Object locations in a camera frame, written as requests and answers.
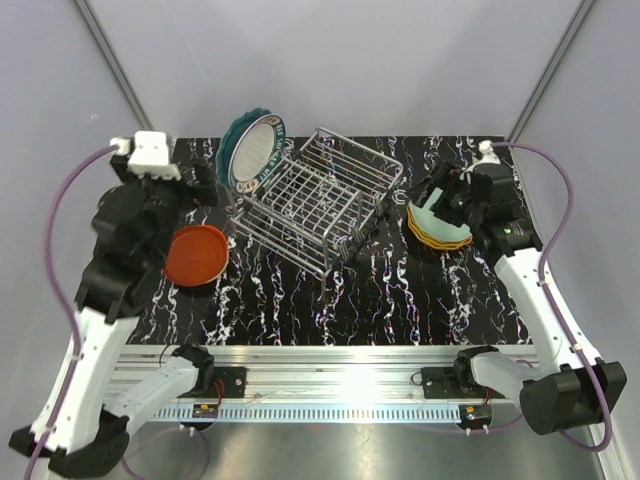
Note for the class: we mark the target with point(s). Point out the white plate green rim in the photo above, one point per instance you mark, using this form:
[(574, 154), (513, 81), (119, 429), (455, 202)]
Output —
[(256, 150)]

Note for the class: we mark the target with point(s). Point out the right small circuit board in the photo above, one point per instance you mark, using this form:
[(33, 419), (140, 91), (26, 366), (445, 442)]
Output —
[(478, 413)]

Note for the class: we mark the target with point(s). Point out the light green flower plate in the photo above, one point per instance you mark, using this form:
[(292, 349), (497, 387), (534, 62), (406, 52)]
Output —
[(439, 229)]

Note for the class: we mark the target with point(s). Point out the left small circuit board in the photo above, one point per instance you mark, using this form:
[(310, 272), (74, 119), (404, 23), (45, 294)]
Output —
[(205, 411)]

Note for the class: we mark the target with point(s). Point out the aluminium frame rail left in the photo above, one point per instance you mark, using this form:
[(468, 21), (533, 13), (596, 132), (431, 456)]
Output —
[(99, 38)]

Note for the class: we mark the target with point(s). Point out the teal scalloped plate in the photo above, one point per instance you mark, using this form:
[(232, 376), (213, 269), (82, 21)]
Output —
[(230, 145)]

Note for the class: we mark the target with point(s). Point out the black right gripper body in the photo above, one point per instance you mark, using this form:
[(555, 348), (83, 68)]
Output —
[(460, 199)]

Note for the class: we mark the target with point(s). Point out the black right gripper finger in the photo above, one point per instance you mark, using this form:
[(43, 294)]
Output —
[(424, 194), (438, 184)]

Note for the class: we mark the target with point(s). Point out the aluminium frame post right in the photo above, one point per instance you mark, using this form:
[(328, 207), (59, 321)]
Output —
[(577, 22)]

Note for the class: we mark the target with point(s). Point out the small circuit board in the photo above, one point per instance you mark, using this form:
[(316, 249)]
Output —
[(205, 411), (478, 413)]

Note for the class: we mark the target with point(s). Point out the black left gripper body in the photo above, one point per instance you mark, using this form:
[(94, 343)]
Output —
[(168, 198)]

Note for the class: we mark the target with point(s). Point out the silver wire dish rack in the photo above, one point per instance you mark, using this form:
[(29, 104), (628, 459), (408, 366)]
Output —
[(317, 206)]

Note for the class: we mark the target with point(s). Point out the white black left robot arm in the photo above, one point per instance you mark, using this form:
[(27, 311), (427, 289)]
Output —
[(82, 433)]

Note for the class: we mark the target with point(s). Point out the aluminium front mounting rail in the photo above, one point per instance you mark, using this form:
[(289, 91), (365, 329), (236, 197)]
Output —
[(299, 384)]

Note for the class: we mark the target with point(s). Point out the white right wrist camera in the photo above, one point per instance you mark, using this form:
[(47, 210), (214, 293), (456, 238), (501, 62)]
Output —
[(487, 156)]

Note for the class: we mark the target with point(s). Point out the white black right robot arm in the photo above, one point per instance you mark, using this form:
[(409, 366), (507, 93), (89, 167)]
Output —
[(572, 385)]

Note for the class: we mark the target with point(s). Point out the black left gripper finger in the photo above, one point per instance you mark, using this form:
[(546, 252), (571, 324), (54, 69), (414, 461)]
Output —
[(202, 174), (204, 195)]

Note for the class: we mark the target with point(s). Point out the orange round plastic plate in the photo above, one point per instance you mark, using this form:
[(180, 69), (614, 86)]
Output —
[(198, 255)]

